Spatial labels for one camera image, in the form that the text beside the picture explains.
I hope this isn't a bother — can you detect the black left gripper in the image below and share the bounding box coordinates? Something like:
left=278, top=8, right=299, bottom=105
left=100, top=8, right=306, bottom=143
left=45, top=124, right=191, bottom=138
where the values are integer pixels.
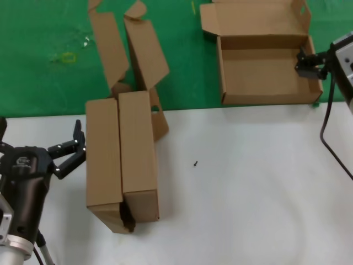
left=0, top=116, right=87, bottom=244

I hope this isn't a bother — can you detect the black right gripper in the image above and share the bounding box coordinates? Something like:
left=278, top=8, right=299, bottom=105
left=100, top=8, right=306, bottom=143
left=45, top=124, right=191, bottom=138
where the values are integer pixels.
left=295, top=45, right=353, bottom=114

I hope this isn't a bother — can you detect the brown cardboard box dark inside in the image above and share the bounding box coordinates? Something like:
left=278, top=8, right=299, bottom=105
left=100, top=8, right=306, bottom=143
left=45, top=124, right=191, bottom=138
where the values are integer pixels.
left=85, top=0, right=136, bottom=235

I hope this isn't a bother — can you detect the green cloth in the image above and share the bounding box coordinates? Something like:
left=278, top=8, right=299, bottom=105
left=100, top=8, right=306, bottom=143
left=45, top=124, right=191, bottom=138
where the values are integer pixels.
left=0, top=0, right=353, bottom=120

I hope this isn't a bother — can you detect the yellow tape square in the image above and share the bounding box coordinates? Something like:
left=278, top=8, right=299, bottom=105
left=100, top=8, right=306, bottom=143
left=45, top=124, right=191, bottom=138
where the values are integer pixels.
left=61, top=52, right=77, bottom=64

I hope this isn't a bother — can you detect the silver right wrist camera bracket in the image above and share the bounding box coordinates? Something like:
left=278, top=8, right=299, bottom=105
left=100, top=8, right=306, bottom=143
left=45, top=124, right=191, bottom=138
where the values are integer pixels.
left=331, top=31, right=353, bottom=83

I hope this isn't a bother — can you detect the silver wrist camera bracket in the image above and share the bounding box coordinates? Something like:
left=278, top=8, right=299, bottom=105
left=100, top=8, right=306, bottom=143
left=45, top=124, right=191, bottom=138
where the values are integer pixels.
left=331, top=31, right=353, bottom=83
left=0, top=193, right=15, bottom=245

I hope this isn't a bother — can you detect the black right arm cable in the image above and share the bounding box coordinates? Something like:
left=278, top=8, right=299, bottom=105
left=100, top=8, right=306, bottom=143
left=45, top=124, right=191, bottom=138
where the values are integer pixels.
left=319, top=70, right=353, bottom=178

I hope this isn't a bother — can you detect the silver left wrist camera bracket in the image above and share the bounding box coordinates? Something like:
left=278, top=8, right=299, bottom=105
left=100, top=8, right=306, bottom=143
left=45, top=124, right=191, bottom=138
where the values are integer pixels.
left=0, top=193, right=15, bottom=245

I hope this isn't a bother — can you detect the grey left arm cable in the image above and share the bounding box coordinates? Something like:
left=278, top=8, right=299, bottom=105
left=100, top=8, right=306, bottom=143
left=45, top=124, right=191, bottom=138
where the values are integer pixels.
left=37, top=228, right=54, bottom=265

